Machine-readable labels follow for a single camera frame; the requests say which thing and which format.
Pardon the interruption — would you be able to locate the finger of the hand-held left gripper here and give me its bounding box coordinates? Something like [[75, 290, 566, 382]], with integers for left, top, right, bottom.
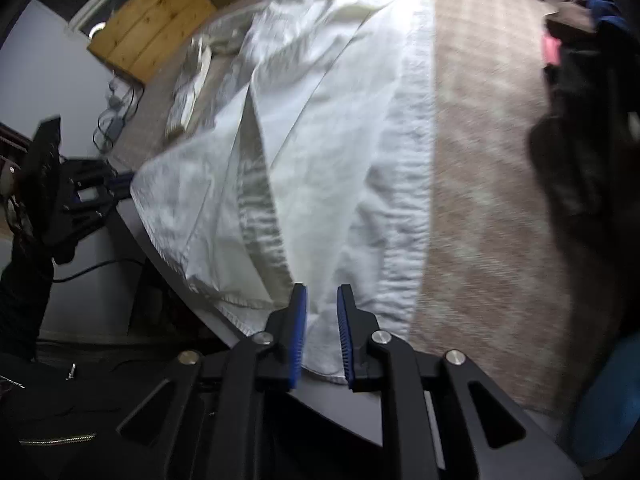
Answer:
[[62, 157, 136, 196], [65, 194, 121, 233]]

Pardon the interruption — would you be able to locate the white shirt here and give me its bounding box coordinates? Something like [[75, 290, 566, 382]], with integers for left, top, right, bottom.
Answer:
[[131, 0, 456, 386]]

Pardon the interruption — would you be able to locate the person's left hand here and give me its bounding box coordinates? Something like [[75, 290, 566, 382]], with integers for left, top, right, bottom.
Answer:
[[0, 162, 28, 236]]

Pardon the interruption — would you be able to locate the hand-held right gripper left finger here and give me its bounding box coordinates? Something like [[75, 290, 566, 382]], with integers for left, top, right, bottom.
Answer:
[[116, 282, 308, 480]]

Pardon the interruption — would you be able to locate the pink garment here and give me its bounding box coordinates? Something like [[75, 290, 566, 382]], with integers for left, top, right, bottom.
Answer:
[[542, 35, 561, 68]]

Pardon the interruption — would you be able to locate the pine plank board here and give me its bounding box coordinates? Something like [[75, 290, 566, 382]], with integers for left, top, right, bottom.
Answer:
[[87, 0, 218, 86]]

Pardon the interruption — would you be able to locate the shelf unit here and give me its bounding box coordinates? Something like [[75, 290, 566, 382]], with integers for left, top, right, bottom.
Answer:
[[0, 122, 31, 161]]

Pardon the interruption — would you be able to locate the plaid blanket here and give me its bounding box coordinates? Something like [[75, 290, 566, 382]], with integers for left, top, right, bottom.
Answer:
[[107, 0, 626, 416]]

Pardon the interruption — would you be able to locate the navy garment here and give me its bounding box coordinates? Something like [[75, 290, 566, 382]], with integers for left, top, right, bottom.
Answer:
[[587, 0, 631, 26]]

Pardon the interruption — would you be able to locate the black power adapter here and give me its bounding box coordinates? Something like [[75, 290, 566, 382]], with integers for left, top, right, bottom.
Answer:
[[97, 107, 126, 141]]

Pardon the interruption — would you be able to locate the black garment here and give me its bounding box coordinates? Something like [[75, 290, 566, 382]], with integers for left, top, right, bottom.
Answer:
[[527, 20, 640, 241]]

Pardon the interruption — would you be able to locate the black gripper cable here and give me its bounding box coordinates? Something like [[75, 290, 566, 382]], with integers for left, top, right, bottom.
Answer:
[[50, 257, 146, 283]]

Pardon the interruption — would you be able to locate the person's left forearm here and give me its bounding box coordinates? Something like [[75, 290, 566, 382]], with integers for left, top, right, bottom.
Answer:
[[0, 240, 56, 361]]

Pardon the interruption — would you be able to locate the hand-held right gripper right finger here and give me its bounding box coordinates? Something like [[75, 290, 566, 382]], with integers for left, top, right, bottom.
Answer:
[[336, 284, 583, 480]]

